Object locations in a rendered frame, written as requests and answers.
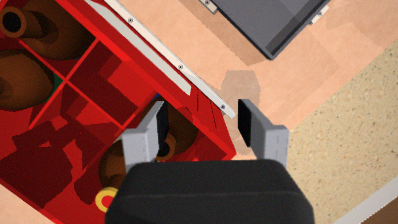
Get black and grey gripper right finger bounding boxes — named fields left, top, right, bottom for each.
left=238, top=99, right=290, bottom=168

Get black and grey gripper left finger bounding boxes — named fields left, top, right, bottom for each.
left=121, top=101, right=169, bottom=174

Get red crate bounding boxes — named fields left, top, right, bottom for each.
left=0, top=0, right=236, bottom=224

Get grey square tray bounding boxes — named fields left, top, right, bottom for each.
left=210, top=0, right=331, bottom=61

